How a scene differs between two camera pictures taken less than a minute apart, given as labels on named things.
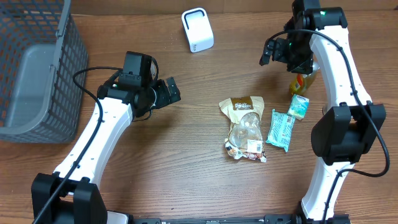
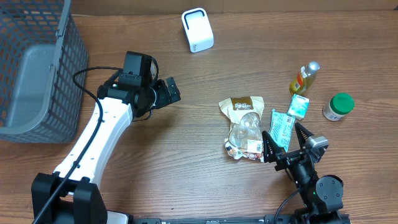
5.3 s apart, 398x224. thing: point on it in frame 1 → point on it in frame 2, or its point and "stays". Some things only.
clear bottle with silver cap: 301,82 stays
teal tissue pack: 281,129 stays
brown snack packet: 245,136 stays
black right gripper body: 297,58 → 287,160
